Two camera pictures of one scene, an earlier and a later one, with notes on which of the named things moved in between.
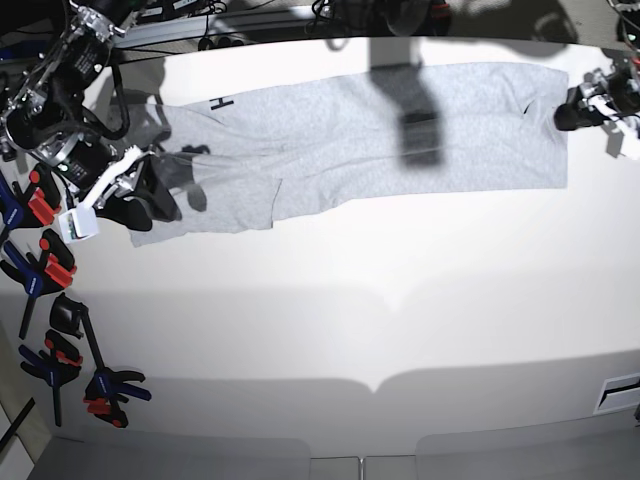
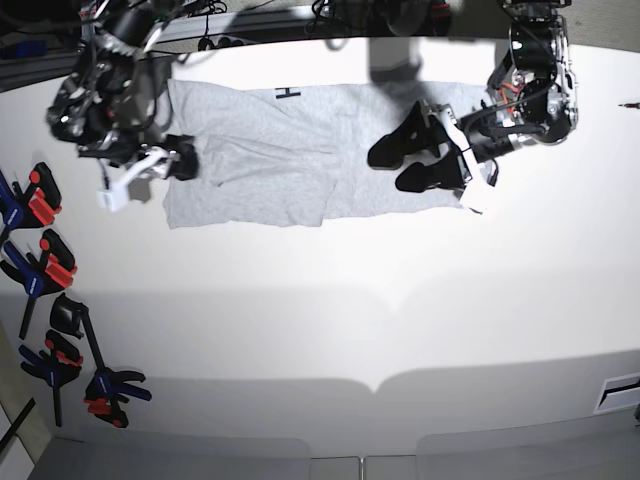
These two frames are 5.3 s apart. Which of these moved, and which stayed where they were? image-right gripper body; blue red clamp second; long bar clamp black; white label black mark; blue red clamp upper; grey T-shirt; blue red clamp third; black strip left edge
Moved: image-right gripper body; grey T-shirt
Stayed: black strip left edge; blue red clamp third; blue red clamp second; blue red clamp upper; white label black mark; long bar clamp black
